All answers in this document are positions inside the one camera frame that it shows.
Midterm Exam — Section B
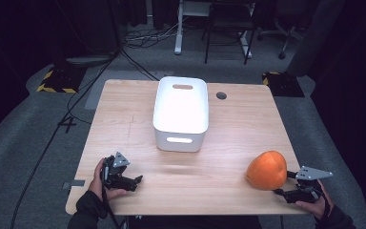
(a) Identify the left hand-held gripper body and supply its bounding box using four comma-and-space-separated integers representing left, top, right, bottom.
100, 152, 134, 191

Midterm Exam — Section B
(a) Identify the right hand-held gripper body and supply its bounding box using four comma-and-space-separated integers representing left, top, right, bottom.
294, 165, 334, 204

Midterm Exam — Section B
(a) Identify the orange pumpkin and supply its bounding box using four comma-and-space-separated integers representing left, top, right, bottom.
245, 150, 289, 192

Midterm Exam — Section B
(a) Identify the white plastic basket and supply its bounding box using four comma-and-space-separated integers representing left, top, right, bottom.
152, 75, 210, 153

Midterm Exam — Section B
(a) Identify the person's right hand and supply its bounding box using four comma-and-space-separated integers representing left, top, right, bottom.
295, 180, 335, 220

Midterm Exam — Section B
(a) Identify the person's left hand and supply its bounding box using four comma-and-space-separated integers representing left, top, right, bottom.
89, 157, 129, 201

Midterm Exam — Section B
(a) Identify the grey tape strip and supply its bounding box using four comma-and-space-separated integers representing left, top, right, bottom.
62, 179, 87, 191

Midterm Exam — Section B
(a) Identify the black tape cross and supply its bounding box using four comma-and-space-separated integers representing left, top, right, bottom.
57, 116, 77, 135

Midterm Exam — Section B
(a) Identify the dark stand foot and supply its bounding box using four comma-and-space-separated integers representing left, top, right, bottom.
64, 54, 119, 67

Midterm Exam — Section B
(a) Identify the office chair wheeled base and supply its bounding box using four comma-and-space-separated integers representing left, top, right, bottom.
256, 17, 303, 60

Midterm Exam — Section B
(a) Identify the black metal chair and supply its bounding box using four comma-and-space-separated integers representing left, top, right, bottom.
201, 0, 257, 65

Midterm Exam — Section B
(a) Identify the long black floor cable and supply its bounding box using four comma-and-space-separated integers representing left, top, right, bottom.
10, 47, 160, 229

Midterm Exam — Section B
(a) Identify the hazard-striped black base plate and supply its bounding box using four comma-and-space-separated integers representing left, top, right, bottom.
261, 71, 306, 98
36, 65, 88, 94

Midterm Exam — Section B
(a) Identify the bundle of floor cables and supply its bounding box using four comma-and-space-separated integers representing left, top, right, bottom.
123, 18, 185, 50

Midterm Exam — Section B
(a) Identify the white desk frame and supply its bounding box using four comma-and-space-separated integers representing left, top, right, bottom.
173, 0, 257, 59

